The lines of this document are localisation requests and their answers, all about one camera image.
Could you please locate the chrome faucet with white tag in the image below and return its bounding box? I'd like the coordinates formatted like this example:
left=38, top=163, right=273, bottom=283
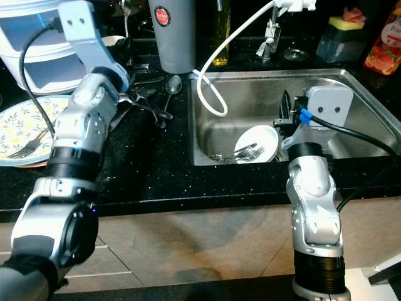
left=257, top=9, right=284, bottom=61

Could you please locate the grey thermos with red badge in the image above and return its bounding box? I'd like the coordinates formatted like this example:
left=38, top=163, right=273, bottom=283
left=148, top=0, right=197, bottom=75

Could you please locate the red dish soap bottle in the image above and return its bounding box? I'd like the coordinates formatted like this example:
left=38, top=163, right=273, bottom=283
left=363, top=16, right=401, bottom=76

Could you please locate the yellow and pink sponge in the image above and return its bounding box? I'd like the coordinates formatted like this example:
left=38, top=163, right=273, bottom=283
left=329, top=8, right=368, bottom=32

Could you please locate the floral plate with teal rim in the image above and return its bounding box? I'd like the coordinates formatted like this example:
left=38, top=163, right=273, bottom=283
left=0, top=95, right=71, bottom=167

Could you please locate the white bowl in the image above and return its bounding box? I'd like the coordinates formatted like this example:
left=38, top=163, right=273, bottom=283
left=233, top=124, right=280, bottom=164

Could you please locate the silver fork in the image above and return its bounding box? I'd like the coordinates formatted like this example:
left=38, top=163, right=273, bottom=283
left=216, top=149, right=265, bottom=164
left=6, top=129, right=52, bottom=159
left=210, top=144, right=258, bottom=161

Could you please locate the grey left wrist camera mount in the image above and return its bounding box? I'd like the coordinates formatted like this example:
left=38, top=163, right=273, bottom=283
left=58, top=0, right=115, bottom=71

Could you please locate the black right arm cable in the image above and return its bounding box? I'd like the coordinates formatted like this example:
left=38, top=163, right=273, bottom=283
left=299, top=108, right=401, bottom=214

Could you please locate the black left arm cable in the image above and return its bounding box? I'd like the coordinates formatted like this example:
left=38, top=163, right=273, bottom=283
left=19, top=18, right=67, bottom=148

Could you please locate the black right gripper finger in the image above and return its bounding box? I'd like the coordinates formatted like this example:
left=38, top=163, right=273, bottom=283
left=294, top=88, right=309, bottom=125
left=279, top=90, right=295, bottom=129

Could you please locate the white hose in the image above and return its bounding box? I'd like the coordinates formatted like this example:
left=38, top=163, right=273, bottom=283
left=194, top=0, right=286, bottom=118

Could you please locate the yellow oil bottle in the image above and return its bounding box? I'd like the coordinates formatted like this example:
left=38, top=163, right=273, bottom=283
left=212, top=0, right=232, bottom=67

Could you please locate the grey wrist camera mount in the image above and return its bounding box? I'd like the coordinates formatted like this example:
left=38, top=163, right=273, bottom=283
left=58, top=0, right=115, bottom=71
left=282, top=86, right=355, bottom=151

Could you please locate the red plate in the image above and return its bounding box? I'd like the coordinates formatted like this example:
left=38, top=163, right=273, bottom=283
left=6, top=157, right=52, bottom=169

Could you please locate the white faucet adapter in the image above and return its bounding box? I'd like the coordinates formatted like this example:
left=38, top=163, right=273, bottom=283
left=276, top=0, right=314, bottom=13

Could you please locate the dark sponge holder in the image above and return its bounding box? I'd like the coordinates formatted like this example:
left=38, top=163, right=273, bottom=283
left=316, top=25, right=367, bottom=63

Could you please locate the stainless steel sink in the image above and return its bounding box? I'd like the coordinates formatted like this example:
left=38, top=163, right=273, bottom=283
left=188, top=68, right=401, bottom=168

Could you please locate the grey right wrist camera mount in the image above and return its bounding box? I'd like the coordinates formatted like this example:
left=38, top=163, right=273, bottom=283
left=282, top=86, right=355, bottom=151

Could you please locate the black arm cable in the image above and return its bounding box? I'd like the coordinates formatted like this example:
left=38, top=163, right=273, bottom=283
left=19, top=18, right=67, bottom=148
left=299, top=108, right=401, bottom=214

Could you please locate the round metal sink strainer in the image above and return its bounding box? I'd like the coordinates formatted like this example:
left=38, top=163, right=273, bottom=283
left=283, top=48, right=310, bottom=63

